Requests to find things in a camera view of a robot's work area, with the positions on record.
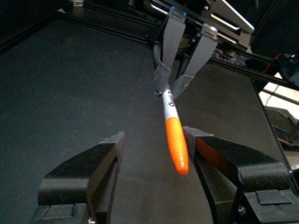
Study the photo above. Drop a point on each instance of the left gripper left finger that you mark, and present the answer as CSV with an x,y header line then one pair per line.
x,y
78,183

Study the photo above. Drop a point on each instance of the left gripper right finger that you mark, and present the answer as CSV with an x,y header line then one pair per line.
x,y
245,175

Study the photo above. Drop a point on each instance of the grey marker pen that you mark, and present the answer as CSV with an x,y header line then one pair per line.
x,y
177,145

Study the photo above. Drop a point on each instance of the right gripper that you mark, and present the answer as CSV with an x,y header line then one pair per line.
x,y
230,17

